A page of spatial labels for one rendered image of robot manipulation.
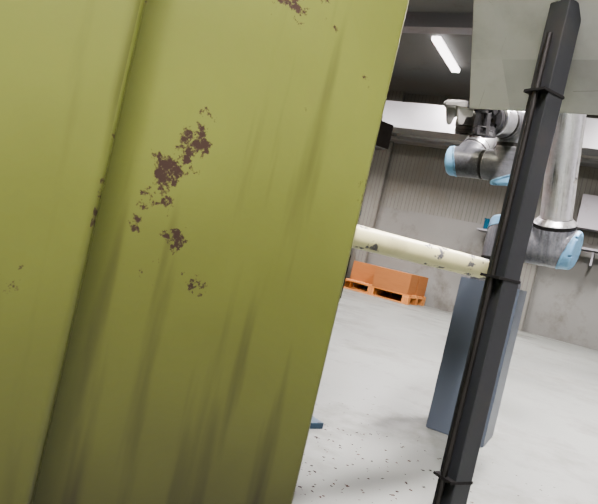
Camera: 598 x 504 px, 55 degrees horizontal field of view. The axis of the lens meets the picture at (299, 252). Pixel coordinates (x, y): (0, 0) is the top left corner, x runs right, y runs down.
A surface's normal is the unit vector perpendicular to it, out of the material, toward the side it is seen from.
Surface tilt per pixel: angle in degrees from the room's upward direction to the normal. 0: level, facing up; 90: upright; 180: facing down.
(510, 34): 120
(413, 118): 90
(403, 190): 90
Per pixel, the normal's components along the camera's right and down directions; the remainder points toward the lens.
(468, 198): -0.47, -0.09
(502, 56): -0.59, 0.39
